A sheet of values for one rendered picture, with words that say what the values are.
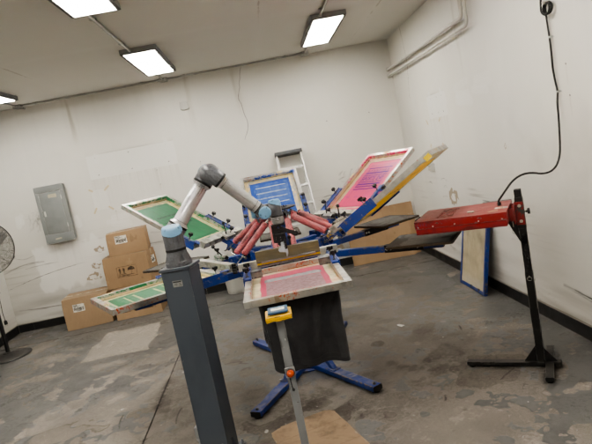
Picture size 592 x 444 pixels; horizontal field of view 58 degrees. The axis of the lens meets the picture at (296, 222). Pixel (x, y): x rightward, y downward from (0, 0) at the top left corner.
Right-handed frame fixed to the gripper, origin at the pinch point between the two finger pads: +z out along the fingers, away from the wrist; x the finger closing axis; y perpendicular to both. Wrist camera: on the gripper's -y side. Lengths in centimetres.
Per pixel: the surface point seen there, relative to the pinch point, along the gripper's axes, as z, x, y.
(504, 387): 109, 17, -118
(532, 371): 109, 5, -143
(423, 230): 4, -8, -90
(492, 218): 2, 14, -128
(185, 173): -64, -414, 108
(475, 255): 74, -185, -189
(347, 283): 11, 59, -27
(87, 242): 4, -414, 260
